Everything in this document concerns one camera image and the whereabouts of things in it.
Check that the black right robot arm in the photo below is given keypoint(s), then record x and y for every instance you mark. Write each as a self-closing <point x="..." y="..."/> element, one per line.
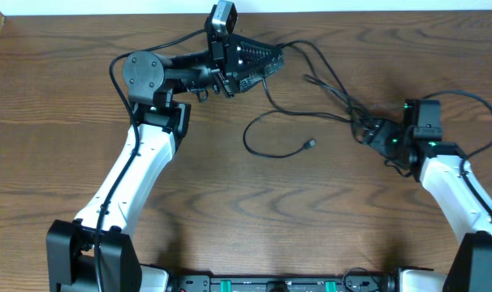
<point x="416" y="149"/>

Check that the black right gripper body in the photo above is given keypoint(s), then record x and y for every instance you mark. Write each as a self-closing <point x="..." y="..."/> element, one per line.
<point x="374" y="135"/>

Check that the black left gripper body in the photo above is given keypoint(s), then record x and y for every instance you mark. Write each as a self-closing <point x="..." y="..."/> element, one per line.
<point x="228" y="66"/>

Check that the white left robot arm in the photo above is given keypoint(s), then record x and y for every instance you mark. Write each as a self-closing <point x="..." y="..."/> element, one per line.
<point x="94" y="251"/>

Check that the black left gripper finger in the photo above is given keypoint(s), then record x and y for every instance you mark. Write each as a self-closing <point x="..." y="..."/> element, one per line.
<point x="256" y="57"/>
<point x="256" y="77"/>

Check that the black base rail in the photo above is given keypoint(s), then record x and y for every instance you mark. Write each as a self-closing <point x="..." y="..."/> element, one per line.
<point x="356" y="282"/>

